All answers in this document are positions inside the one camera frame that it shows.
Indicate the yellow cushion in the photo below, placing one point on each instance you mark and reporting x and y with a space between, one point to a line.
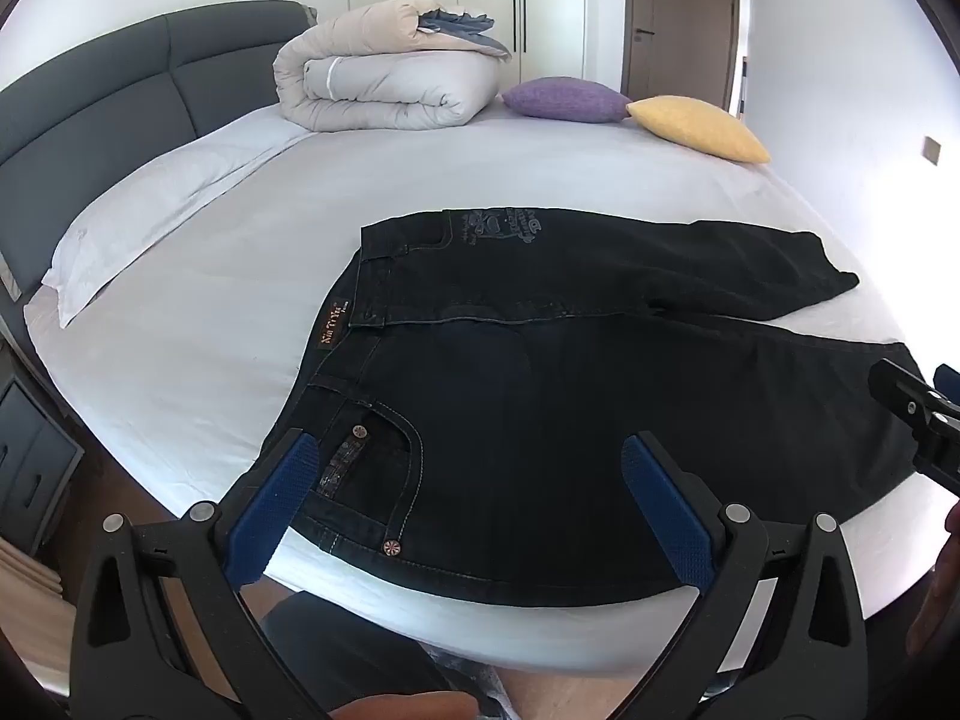
697 127

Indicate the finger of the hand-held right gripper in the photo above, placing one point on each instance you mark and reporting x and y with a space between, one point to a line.
926 420

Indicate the white pillow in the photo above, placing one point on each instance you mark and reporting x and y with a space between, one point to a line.
150 202

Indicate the brown door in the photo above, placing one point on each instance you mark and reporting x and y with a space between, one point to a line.
675 15

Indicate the person's own leg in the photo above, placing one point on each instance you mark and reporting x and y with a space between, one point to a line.
352 645

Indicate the person's right hand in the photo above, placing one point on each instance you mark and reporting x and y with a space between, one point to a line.
934 607

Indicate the wall switch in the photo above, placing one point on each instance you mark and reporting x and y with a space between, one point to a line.
932 150

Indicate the black denim pants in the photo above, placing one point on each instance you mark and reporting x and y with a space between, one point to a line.
570 390

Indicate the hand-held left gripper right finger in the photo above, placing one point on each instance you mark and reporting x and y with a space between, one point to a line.
667 510

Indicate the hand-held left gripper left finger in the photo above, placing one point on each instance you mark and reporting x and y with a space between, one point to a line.
274 502

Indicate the folded beige and white duvet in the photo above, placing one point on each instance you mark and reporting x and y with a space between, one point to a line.
382 79

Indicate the grey padded headboard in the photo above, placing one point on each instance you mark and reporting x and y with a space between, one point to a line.
90 90

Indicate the purple cushion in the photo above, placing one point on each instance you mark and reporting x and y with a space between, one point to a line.
562 99

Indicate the dark nightstand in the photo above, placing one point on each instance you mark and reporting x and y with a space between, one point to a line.
30 457

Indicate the blue folded garment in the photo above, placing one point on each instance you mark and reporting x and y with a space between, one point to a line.
469 28

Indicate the bed with white sheet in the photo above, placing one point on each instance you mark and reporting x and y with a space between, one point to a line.
225 315

